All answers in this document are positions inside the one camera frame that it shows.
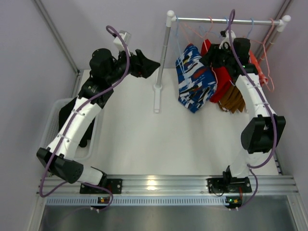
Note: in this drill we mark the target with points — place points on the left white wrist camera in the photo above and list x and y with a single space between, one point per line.
126 36

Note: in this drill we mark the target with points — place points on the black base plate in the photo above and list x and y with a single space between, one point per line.
113 185
220 186

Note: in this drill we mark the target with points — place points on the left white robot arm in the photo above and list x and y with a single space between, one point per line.
77 118

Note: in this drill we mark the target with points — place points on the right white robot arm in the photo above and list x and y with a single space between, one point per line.
261 135

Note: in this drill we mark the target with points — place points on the empty pink hanger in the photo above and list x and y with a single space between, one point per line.
270 85

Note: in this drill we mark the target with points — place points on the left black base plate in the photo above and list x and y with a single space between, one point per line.
113 185

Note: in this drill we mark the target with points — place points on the silver clothes rack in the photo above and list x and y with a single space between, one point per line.
171 17

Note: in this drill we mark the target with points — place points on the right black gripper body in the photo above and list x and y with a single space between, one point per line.
217 56

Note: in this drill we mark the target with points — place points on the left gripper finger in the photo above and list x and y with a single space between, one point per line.
142 58
148 68

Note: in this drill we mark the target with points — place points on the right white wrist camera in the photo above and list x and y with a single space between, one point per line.
228 39

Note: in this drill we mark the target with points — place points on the brown garment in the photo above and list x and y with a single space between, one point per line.
232 101

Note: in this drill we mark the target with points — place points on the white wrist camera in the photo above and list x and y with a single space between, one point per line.
228 39
126 36

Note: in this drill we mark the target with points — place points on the white plastic basket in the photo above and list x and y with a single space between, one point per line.
52 126

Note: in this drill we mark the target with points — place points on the pink hanger with red garment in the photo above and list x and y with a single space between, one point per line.
211 26

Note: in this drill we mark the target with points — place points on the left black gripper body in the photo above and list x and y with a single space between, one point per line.
137 65

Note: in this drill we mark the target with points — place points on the light blue wire hanger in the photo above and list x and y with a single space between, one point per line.
176 35

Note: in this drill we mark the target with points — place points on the black trousers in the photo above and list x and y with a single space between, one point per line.
63 116

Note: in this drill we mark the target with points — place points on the red garment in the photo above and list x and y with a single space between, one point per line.
221 74

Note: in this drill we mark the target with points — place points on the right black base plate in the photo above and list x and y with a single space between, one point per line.
220 186

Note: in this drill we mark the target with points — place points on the aluminium mounting rail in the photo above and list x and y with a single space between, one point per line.
197 185

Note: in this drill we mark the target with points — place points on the blue white patterned shorts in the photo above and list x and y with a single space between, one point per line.
196 82

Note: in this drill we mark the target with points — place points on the coral orange garment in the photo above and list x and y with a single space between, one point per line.
252 60

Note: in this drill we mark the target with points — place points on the grey slotted cable duct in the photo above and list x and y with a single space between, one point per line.
139 200

